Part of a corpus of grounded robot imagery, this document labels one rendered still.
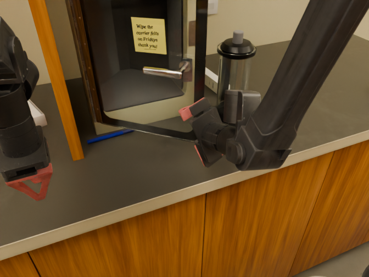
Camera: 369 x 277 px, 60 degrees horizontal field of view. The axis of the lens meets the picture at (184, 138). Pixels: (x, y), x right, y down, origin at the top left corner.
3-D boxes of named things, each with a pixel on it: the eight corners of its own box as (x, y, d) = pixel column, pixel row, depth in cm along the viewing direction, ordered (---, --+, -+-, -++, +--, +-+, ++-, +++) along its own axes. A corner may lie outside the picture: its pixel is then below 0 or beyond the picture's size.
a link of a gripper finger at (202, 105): (188, 94, 73) (211, 97, 65) (200, 120, 76) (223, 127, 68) (164, 109, 71) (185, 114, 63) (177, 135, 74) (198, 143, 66)
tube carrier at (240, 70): (208, 105, 105) (212, 42, 92) (239, 101, 107) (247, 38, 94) (219, 123, 97) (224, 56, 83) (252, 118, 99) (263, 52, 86)
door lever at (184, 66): (151, 67, 74) (150, 56, 72) (190, 72, 72) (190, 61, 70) (141, 77, 70) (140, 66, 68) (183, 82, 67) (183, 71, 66)
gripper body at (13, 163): (44, 133, 56) (31, 96, 52) (50, 169, 49) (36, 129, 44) (3, 142, 54) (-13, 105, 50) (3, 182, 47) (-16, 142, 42)
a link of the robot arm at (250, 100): (237, 167, 50) (283, 164, 53) (243, 93, 48) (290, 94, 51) (207, 149, 61) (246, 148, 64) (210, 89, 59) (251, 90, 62)
